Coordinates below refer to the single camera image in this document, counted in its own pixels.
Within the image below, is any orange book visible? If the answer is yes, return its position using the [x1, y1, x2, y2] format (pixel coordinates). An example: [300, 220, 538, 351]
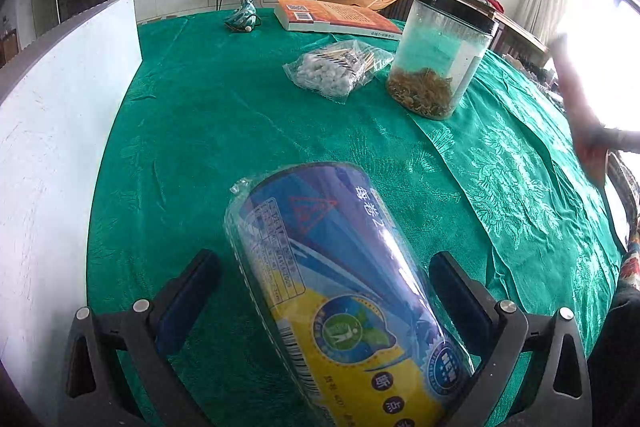
[273, 0, 402, 41]

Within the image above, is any green satin tablecloth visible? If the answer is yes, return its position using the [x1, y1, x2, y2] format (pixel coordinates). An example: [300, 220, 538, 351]
[87, 11, 620, 426]

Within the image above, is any clear jar black lid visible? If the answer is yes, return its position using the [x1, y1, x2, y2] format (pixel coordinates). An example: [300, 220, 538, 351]
[386, 0, 498, 120]

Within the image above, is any cotton swab bag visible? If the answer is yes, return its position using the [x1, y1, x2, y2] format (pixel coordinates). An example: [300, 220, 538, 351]
[283, 40, 394, 104]

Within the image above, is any white cardboard storage box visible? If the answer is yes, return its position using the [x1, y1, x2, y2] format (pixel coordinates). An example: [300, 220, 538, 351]
[1, 0, 141, 426]

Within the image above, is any blue yellow roll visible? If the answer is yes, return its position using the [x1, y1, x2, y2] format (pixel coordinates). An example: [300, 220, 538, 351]
[224, 161, 472, 426]

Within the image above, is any person's right hand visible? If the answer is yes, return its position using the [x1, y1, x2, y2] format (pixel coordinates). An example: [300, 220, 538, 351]
[549, 35, 639, 190]

